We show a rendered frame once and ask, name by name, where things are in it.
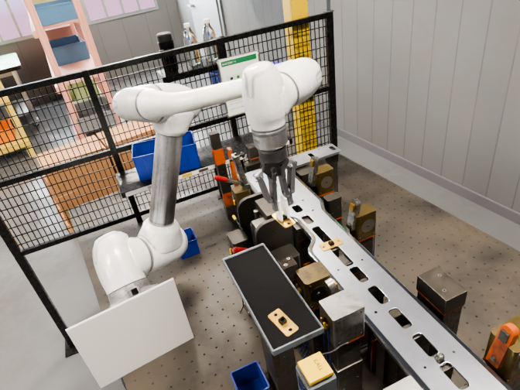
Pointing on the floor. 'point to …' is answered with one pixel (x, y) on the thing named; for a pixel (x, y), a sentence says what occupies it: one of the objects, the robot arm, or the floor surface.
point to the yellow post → (299, 9)
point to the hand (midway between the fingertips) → (282, 207)
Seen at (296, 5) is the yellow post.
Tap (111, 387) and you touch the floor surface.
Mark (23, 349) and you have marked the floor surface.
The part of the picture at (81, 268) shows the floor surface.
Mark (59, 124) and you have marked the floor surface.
